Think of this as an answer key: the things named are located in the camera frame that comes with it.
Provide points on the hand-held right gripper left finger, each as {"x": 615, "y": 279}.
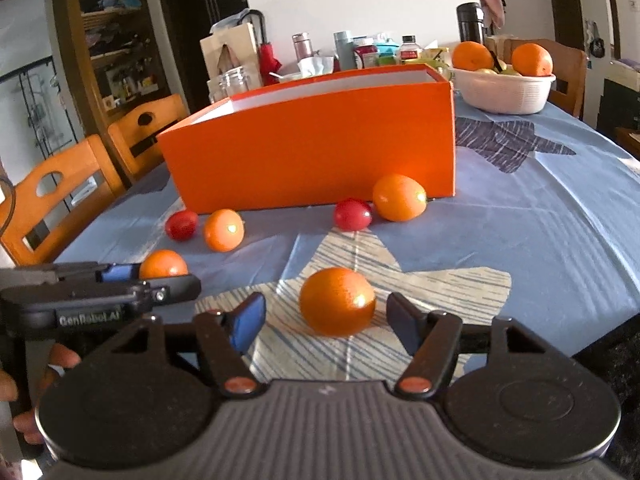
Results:
{"x": 248, "y": 320}

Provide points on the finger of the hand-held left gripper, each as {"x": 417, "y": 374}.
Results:
{"x": 120, "y": 272}
{"x": 175, "y": 287}

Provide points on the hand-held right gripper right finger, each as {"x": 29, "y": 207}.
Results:
{"x": 405, "y": 317}

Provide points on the small orange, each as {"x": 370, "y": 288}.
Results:
{"x": 399, "y": 197}
{"x": 224, "y": 230}
{"x": 337, "y": 302}
{"x": 162, "y": 264}

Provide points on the orange cardboard box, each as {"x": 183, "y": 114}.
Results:
{"x": 310, "y": 150}

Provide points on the person's left hand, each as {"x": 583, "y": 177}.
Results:
{"x": 62, "y": 360}

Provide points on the red cherry tomato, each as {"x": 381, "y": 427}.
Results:
{"x": 181, "y": 225}
{"x": 352, "y": 214}

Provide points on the wooden dining chair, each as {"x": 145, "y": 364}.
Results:
{"x": 150, "y": 135}
{"x": 70, "y": 180}

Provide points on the blue printed tablecloth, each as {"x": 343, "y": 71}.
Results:
{"x": 525, "y": 220}

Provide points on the dark wooden shelf cabinet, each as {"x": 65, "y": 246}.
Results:
{"x": 120, "y": 60}

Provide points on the clear glass jar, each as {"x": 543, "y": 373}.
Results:
{"x": 234, "y": 82}

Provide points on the beige paper bag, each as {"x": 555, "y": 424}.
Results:
{"x": 230, "y": 50}

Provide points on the white plastic colander basket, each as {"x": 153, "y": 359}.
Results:
{"x": 505, "y": 95}

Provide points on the red folded umbrella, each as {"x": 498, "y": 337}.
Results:
{"x": 270, "y": 60}

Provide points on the yellow-green apple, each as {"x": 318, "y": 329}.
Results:
{"x": 511, "y": 72}
{"x": 485, "y": 71}

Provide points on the green tissue box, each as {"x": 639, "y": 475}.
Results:
{"x": 315, "y": 66}

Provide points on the red label plastic jar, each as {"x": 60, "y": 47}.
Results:
{"x": 366, "y": 55}

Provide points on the black cap medicine bottle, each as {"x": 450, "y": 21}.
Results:
{"x": 409, "y": 50}

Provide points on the teal plastic container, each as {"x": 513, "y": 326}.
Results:
{"x": 387, "y": 50}

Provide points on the large orange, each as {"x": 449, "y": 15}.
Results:
{"x": 532, "y": 60}
{"x": 472, "y": 56}

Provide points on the pink drinking bottle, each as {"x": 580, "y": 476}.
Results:
{"x": 302, "y": 47}

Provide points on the grey-green drinking bottle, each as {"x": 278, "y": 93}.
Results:
{"x": 344, "y": 52}

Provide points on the low wooden cabinet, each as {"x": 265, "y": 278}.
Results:
{"x": 629, "y": 141}

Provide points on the wooden chair round hole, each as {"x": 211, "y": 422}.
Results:
{"x": 567, "y": 75}

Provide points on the stack of black boxes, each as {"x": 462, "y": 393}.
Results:
{"x": 617, "y": 105}

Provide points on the black thermos flask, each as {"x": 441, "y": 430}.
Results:
{"x": 470, "y": 22}

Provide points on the black hanging bag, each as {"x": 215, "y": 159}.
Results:
{"x": 596, "y": 45}

